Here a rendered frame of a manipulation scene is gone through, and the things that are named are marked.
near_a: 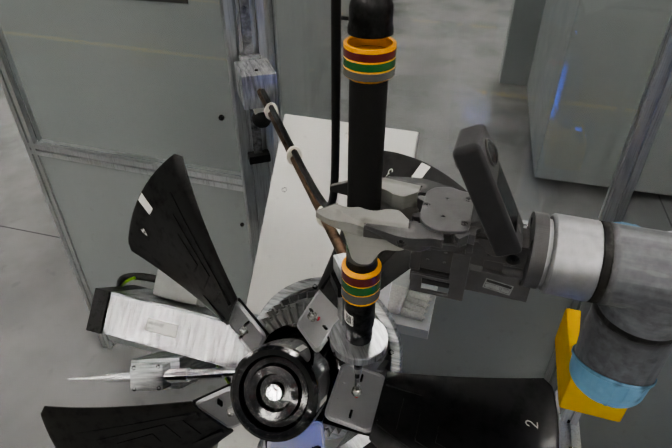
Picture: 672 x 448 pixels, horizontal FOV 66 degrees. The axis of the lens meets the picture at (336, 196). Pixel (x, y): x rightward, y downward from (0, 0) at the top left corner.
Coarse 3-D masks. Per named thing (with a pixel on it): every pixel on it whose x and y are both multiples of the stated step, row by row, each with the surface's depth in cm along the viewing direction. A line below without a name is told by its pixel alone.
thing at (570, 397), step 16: (576, 320) 94; (560, 336) 97; (576, 336) 91; (560, 352) 95; (560, 368) 93; (560, 384) 91; (560, 400) 89; (576, 400) 87; (592, 400) 86; (608, 416) 87
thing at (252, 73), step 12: (240, 60) 107; (252, 60) 107; (264, 60) 107; (240, 72) 101; (252, 72) 101; (264, 72) 101; (240, 84) 102; (252, 84) 101; (264, 84) 102; (276, 84) 102; (240, 96) 106; (252, 96) 102; (276, 96) 104; (252, 108) 104
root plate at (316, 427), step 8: (312, 424) 71; (320, 424) 72; (304, 432) 71; (312, 432) 71; (320, 432) 72; (288, 440) 69; (296, 440) 70; (304, 440) 70; (312, 440) 71; (320, 440) 72
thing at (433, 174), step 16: (384, 160) 76; (400, 160) 74; (416, 160) 72; (400, 176) 72; (432, 176) 69; (448, 176) 68; (384, 256) 67; (400, 256) 65; (384, 272) 66; (400, 272) 64; (320, 288) 74; (336, 304) 67
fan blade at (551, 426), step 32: (384, 384) 70; (416, 384) 70; (448, 384) 70; (480, 384) 70; (512, 384) 70; (544, 384) 69; (384, 416) 66; (416, 416) 66; (448, 416) 66; (480, 416) 67; (512, 416) 67; (544, 416) 67
